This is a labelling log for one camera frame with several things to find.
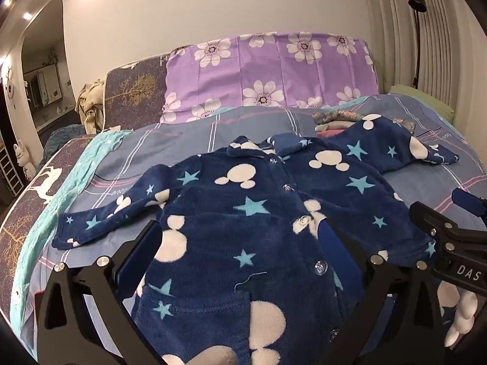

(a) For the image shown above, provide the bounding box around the dark teal knit blanket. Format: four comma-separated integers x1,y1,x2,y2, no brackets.
42,123,96,160

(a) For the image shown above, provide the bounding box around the blue-grey plaid bed sheet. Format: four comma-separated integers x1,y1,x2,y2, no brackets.
11,93,487,365

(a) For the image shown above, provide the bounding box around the navy star-print fleece pajama top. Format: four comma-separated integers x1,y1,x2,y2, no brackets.
51,116,461,365

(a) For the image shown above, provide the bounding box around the teal quilted cloth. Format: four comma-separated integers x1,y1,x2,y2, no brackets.
9,129,132,335

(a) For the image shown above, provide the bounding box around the beige pleated curtain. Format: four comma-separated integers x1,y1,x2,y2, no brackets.
361,0,487,130

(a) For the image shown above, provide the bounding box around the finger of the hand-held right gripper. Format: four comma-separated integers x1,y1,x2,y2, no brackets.
409,201,463,244
451,188,487,219

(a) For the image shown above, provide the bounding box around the white kitchen cabinet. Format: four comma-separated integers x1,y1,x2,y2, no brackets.
26,64,61,108

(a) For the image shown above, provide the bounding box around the purple floral pillow cover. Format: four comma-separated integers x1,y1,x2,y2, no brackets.
160,32,379,124

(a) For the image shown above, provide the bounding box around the green pillow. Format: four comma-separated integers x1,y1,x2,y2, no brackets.
388,84,455,122

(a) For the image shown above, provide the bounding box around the dark deer-print bedspread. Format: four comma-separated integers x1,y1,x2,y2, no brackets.
0,137,100,312

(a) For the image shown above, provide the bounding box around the black floor lamp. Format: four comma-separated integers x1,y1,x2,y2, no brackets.
408,0,427,94

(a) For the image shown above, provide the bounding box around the person's right hand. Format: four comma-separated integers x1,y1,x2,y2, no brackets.
443,291,480,347

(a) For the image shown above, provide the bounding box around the beige clothes pile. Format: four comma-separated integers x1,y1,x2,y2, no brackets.
75,79,105,134

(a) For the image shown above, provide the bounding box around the white shelf rack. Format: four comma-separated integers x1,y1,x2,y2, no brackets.
0,148,21,198

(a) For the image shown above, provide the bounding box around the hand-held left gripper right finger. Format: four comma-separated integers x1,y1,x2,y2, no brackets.
319,221,447,365

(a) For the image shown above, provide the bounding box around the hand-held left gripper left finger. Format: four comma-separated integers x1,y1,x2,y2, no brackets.
36,221,168,365

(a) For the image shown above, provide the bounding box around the white lucky cat figurine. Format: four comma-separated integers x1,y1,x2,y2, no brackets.
13,141,37,179

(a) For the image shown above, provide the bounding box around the floral folded garment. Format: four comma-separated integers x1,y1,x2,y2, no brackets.
312,110,415,132

